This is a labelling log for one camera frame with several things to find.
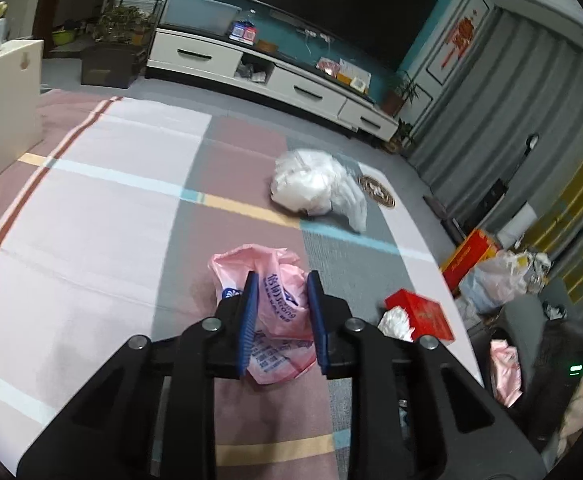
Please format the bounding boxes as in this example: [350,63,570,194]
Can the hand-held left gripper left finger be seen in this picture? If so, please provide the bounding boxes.
[16,271,260,480]

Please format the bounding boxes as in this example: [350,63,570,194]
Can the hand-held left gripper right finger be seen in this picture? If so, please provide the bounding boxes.
[305,270,547,480]

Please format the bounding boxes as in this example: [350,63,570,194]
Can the pink plastic bag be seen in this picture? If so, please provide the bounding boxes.
[208,244,319,386]

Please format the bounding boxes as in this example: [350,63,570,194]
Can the black trash bin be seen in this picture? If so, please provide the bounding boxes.
[471,310,552,441]

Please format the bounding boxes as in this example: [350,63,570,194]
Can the person's right hand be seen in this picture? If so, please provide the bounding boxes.
[559,372,583,456]

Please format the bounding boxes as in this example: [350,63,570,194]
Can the grey chair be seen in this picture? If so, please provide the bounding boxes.
[499,280,569,346]

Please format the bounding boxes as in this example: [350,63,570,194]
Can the pink plastic packet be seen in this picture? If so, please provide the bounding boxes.
[489,339,523,408]

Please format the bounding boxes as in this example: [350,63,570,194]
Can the white plastic floor bag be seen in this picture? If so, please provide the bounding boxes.
[459,249,552,313]

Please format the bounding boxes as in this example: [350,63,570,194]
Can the red cardboard carton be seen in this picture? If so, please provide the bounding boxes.
[384,288,455,342]

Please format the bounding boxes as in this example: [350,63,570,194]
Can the red cardboard box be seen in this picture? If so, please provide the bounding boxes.
[440,229,502,296]

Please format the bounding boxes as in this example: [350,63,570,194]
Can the white clear plastic bag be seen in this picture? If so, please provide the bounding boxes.
[270,149,368,233]

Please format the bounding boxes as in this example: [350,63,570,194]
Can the plaid table mat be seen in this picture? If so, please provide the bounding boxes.
[0,87,487,480]

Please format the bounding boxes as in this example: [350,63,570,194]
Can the small potted floor plant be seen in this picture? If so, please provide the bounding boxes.
[386,120,417,153]

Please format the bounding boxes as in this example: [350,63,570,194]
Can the potted plant on cabinet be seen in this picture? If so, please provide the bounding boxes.
[382,72,422,117]

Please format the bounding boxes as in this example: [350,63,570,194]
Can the white yellow box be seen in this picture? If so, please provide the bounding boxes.
[339,58,372,93]

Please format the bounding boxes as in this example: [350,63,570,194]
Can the grey curtain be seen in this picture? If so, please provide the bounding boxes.
[406,5,583,241]

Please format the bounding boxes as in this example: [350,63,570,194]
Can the white television cabinet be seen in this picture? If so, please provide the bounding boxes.
[146,27,399,143]

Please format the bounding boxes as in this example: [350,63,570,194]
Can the small blue red boxes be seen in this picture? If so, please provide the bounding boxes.
[230,20,260,43]

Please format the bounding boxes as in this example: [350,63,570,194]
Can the potted plants in black planter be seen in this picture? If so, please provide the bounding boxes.
[80,5,156,88]

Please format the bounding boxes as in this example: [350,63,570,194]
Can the black television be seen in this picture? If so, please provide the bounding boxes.
[208,0,439,73]

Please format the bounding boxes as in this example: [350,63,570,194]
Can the clear glass tank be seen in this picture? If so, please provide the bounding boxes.
[164,0,242,36]

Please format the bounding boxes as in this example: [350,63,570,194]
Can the cream wooden board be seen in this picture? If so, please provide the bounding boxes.
[0,39,45,196]

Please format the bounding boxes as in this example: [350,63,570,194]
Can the red wall decoration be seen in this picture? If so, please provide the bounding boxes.
[441,7,479,68]

